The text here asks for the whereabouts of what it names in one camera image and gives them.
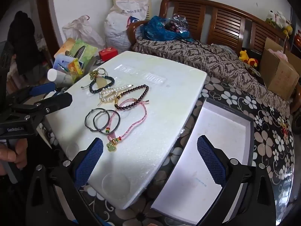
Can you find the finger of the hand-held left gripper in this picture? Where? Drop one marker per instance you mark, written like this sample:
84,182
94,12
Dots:
41,90
56,102

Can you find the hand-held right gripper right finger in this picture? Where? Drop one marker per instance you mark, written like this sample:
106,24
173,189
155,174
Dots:
210,160

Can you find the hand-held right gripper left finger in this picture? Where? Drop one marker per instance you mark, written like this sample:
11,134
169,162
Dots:
90,160

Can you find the white-lined dark box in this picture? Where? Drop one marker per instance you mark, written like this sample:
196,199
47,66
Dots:
211,122

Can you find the person's left hand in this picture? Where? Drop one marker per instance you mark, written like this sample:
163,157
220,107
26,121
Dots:
20,154

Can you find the white cylinder cup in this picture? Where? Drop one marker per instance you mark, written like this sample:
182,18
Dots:
57,76

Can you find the blue white small box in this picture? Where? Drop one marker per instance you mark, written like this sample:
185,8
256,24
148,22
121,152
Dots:
60,62

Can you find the yellow green small box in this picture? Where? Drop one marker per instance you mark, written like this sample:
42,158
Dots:
75,68

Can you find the orange cream card box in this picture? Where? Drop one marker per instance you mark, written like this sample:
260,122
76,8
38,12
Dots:
63,47

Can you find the black cloth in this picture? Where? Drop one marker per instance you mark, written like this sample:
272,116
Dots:
24,42

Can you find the floral black tablecloth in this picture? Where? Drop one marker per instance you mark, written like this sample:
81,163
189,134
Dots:
265,141

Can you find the green tissue box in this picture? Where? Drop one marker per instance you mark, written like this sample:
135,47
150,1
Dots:
83,48

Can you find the small red box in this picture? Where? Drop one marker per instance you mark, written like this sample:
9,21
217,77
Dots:
107,53

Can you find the white plastic bag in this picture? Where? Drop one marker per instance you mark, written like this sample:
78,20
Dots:
80,29

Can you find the red gold knot ornament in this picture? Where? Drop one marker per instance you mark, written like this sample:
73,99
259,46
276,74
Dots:
284,130

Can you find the white foam board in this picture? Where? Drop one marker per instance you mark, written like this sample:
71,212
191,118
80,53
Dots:
164,94

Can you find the round white board wooden rim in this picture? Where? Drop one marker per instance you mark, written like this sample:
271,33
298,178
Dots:
70,0

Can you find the white woven sack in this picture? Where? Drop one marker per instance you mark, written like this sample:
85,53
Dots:
117,26

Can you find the patterned brown blanket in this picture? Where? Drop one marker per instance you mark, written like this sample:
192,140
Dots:
207,61

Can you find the yellow red plush toy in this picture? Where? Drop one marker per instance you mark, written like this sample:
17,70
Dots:
247,57

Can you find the brown cardboard box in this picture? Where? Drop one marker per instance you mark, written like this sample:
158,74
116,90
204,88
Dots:
279,75

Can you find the blue plastic bag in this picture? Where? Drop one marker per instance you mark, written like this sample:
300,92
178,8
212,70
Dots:
155,29

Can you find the pink cloth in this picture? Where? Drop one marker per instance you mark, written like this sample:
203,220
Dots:
277,53

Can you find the wooden slatted sofa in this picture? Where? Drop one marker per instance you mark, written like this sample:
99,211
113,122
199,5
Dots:
225,18

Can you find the clear crinkled plastic bag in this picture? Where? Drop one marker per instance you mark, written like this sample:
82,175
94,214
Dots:
178,21

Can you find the display shelf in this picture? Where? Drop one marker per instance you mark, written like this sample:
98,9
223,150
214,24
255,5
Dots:
296,28

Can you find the white plush toy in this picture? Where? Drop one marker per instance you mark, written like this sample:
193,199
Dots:
278,17

